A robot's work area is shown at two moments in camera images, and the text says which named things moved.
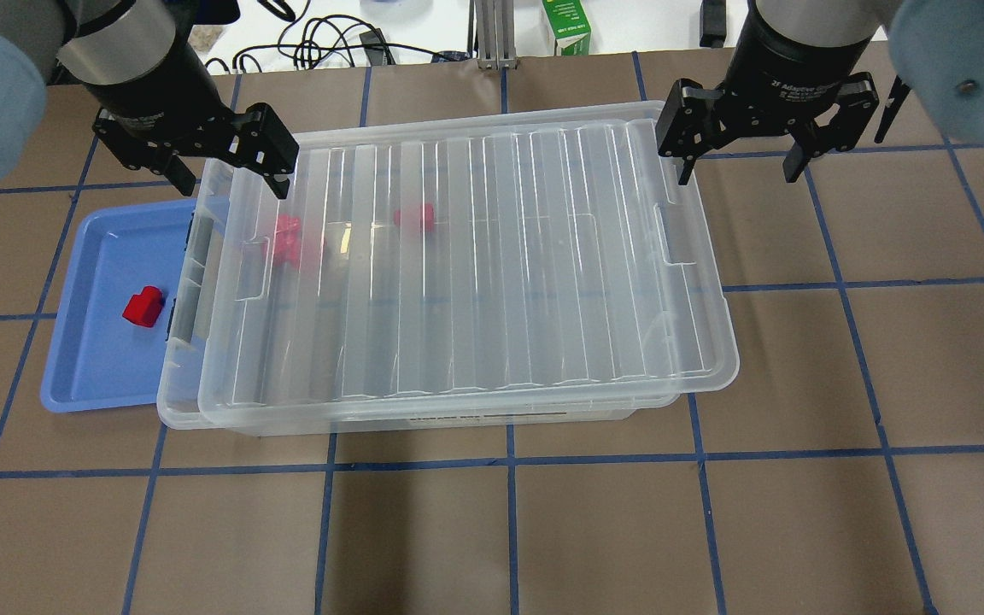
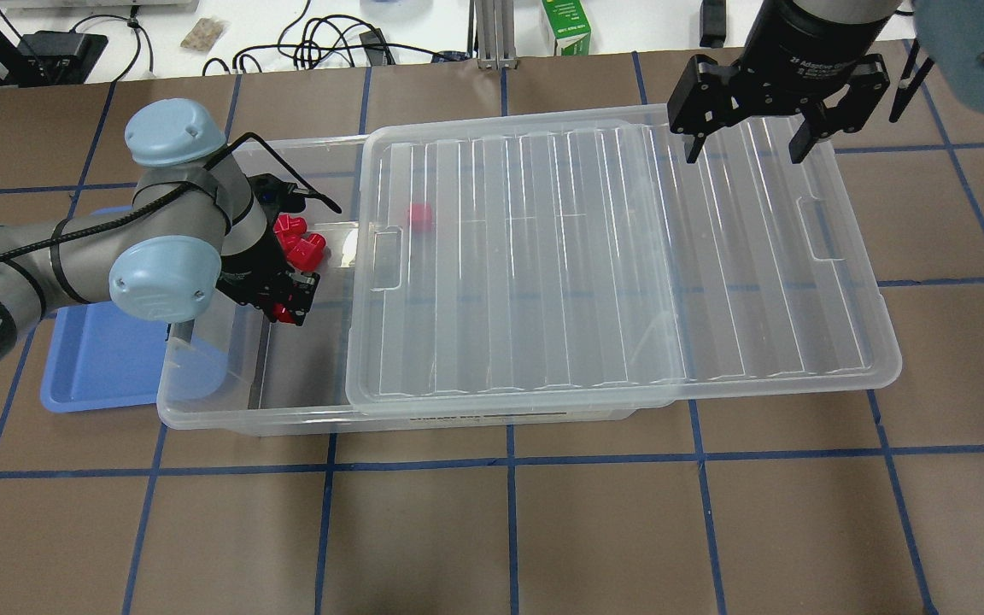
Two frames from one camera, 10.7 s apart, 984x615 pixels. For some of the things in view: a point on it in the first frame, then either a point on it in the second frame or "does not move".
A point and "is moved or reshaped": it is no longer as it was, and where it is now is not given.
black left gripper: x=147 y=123 -> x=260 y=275
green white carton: x=570 y=26 does not move
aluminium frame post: x=494 y=21 does not move
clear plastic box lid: x=459 y=264 is moved or reshaped
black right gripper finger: x=688 y=123 -> x=702 y=100
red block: x=144 y=308 is moved or reshaped
